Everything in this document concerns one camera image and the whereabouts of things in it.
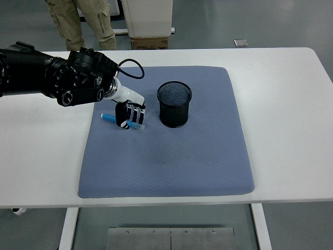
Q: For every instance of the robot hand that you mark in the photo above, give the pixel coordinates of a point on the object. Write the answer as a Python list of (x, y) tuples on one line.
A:
[(127, 95)]

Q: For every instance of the blue marker pen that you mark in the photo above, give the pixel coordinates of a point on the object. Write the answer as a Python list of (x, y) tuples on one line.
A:
[(109, 117)]

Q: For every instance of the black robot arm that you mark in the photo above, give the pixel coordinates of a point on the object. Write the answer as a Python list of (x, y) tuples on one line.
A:
[(52, 78)]

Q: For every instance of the black mesh pen holder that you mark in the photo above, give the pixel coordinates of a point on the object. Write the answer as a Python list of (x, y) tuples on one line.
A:
[(174, 112)]

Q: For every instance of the brown cardboard box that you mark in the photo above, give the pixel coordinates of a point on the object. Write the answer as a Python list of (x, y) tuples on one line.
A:
[(149, 43)]

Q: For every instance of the blue-grey quilted mat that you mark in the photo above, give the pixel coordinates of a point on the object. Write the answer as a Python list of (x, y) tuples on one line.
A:
[(161, 161)]

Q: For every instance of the white cabinet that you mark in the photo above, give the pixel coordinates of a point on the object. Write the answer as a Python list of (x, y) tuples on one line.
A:
[(148, 18)]

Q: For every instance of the person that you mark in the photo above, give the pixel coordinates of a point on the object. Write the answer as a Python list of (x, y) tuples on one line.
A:
[(70, 23)]

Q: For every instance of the grey floor socket plate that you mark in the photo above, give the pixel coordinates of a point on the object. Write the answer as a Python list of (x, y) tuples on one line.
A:
[(240, 43)]

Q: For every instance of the grey metal plate with screws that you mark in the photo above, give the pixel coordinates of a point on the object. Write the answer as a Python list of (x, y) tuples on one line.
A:
[(139, 239), (203, 239)]

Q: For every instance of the white table leg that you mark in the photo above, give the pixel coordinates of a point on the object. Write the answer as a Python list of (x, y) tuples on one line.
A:
[(261, 229), (68, 229)]

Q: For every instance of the white and black robot part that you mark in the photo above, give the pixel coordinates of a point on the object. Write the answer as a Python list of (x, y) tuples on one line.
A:
[(18, 210)]

